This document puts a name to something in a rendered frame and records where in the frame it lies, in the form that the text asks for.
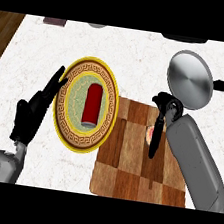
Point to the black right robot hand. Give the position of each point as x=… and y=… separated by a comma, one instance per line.
x=168, y=106

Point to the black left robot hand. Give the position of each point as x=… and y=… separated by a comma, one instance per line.
x=30, y=114

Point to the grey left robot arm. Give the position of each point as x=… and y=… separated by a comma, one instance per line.
x=5, y=164

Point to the pink cupcake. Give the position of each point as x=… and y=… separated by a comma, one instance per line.
x=149, y=134

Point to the checkered wooden cutting board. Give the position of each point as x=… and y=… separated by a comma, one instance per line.
x=133, y=167

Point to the yellow patterned plate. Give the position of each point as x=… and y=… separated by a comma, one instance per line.
x=84, y=104

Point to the red can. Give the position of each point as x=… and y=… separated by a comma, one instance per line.
x=92, y=105

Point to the black curved object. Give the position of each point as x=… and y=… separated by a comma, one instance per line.
x=184, y=38

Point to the dark maroon flat object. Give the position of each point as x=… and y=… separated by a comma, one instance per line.
x=54, y=21

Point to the grey round object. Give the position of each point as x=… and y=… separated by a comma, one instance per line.
x=97, y=25

